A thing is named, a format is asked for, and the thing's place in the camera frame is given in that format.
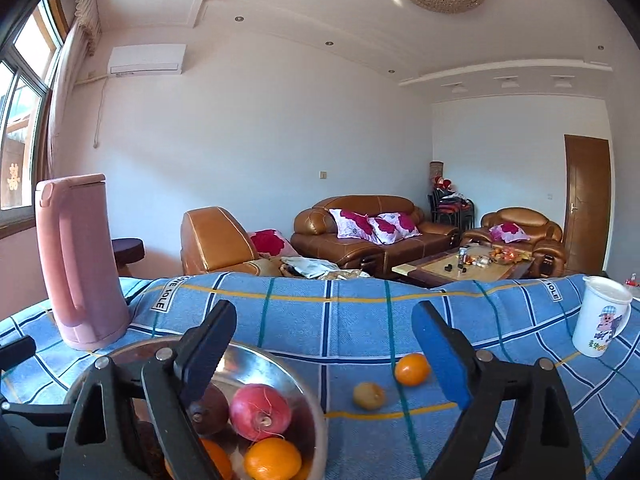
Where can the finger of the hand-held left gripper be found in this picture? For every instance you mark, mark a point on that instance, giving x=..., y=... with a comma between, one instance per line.
x=17, y=352
x=35, y=412

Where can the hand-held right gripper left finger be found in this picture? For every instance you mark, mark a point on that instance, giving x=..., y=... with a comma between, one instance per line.
x=210, y=355

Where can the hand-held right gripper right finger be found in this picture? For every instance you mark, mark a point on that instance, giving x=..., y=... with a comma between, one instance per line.
x=442, y=350

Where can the purple radish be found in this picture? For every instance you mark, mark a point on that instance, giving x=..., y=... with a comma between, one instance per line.
x=212, y=405

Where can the steel bowl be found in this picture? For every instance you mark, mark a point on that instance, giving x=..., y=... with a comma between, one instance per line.
x=285, y=377

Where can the round orange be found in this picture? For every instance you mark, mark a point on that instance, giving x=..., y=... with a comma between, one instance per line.
x=217, y=460

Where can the large orange with stem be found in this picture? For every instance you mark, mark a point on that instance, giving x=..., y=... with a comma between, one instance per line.
x=272, y=460

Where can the small oval orange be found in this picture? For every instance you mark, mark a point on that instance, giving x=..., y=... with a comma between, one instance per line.
x=412, y=369

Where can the wooden coffee table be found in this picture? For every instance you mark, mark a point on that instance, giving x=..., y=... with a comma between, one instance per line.
x=440, y=267

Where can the small yellow-brown fruit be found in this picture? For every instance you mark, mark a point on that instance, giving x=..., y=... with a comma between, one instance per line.
x=369, y=396

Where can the blue checked blanket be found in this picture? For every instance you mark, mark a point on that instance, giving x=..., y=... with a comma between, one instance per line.
x=350, y=320

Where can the brown leather armchair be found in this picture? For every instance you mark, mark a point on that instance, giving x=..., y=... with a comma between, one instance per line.
x=215, y=240
x=545, y=240

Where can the pink kettle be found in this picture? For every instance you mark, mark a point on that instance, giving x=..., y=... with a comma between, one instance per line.
x=92, y=260

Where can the white red flower pillow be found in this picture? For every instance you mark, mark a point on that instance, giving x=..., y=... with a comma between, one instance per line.
x=395, y=227
x=352, y=223
x=507, y=232

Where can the pile of cloths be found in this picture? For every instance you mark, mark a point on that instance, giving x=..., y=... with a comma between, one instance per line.
x=310, y=266

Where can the stack of dark chairs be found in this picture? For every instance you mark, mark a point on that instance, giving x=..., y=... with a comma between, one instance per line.
x=450, y=207

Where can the white cartoon print cup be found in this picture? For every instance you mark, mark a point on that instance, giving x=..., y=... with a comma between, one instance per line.
x=597, y=320

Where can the brown leather sofa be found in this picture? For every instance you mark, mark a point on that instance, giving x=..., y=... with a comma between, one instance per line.
x=310, y=230

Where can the brown wooden door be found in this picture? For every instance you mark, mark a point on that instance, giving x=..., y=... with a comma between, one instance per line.
x=587, y=200

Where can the window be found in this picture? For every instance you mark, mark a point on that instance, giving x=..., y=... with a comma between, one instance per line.
x=20, y=125

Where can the pink curtain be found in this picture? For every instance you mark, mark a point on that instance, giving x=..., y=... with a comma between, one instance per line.
x=80, y=20

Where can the white wall air conditioner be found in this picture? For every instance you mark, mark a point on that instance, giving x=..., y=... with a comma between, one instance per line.
x=145, y=57

